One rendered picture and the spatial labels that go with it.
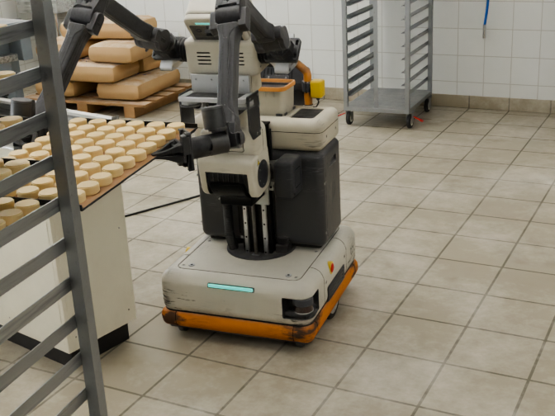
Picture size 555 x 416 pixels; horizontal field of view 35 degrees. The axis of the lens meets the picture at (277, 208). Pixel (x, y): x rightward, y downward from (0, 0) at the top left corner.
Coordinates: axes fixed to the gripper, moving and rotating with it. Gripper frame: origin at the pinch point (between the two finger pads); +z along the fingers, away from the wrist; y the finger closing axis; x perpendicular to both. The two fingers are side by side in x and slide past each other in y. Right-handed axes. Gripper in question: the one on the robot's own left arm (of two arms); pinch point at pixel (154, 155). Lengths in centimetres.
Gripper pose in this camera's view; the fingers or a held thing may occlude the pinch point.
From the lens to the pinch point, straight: 223.5
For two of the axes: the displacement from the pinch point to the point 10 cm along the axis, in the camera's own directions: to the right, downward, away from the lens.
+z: -9.0, 2.1, -3.8
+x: -4.3, -2.9, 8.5
